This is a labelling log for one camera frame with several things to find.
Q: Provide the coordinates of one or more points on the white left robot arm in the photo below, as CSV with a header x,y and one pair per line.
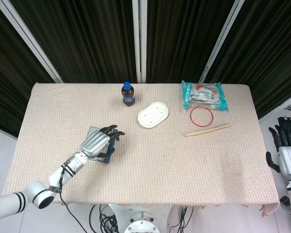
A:
x,y
36,190

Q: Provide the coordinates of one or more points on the cola bottle with blue cap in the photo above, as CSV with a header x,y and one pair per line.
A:
x,y
128,97

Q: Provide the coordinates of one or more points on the blue glasses case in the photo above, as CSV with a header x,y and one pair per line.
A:
x,y
110,157

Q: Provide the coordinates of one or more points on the beige waffle tablecloth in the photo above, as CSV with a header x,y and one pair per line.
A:
x,y
145,157

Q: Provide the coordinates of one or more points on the teal snack bag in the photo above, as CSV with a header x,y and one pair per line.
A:
x,y
203,95

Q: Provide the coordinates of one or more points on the wooden stick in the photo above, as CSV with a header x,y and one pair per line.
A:
x,y
206,131

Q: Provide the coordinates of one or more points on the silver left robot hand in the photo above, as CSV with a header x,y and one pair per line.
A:
x,y
94,143

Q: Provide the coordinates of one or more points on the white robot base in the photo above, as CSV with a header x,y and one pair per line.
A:
x,y
143,218

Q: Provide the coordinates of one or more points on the black pleated curtain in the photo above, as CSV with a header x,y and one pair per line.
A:
x,y
87,36

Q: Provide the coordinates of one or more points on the white frame post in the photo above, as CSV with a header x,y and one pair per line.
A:
x,y
220,43
139,41
31,41

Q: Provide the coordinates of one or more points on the white oval plastic tray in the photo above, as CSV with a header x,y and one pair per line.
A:
x,y
152,115

